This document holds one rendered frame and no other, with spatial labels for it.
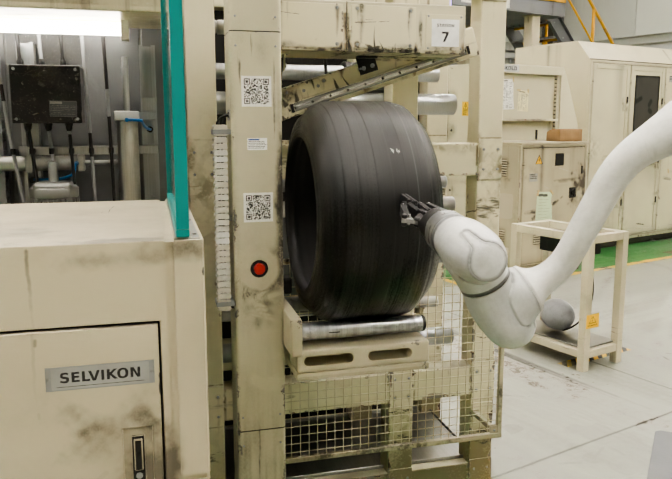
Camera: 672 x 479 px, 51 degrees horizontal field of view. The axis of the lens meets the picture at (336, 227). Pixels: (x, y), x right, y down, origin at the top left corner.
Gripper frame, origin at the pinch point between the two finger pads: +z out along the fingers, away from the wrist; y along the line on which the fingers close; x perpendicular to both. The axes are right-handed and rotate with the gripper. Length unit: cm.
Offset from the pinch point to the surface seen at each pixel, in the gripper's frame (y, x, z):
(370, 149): 6.4, -10.7, 10.8
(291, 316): 24.4, 32.1, 12.4
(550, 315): -178, 131, 202
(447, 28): -31, -39, 57
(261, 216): 30.5, 8.8, 23.5
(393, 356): -3.3, 45.4, 11.4
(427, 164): -7.6, -7.3, 8.6
